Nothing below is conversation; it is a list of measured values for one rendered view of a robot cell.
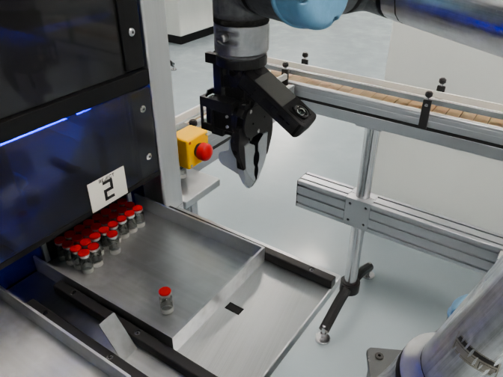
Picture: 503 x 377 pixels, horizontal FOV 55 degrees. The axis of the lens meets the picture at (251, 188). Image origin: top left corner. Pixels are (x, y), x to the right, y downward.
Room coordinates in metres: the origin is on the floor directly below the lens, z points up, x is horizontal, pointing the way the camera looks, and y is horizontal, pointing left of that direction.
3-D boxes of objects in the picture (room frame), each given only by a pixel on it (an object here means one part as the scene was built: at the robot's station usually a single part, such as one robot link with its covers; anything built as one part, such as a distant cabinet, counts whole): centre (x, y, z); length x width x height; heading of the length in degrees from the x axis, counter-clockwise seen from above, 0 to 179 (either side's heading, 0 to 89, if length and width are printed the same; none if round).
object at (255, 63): (0.66, 0.02, 1.24); 0.09 x 0.08 x 0.12; 56
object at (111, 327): (0.47, 0.16, 0.91); 0.14 x 0.03 x 0.06; 56
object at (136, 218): (0.76, 0.28, 0.90); 0.18 x 0.02 x 0.05; 146
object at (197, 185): (1.01, 0.17, 0.87); 0.14 x 0.13 x 0.02; 56
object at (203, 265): (0.69, 0.19, 0.90); 0.34 x 0.26 x 0.04; 56
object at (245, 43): (0.66, 0.02, 1.32); 0.08 x 0.08 x 0.05
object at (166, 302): (0.58, 0.14, 0.90); 0.02 x 0.02 x 0.04
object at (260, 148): (0.68, 0.01, 1.13); 0.06 x 0.03 x 0.09; 56
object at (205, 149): (0.94, 0.11, 0.99); 0.04 x 0.04 x 0.04; 56
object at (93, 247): (0.70, 0.29, 0.90); 0.02 x 0.02 x 0.05
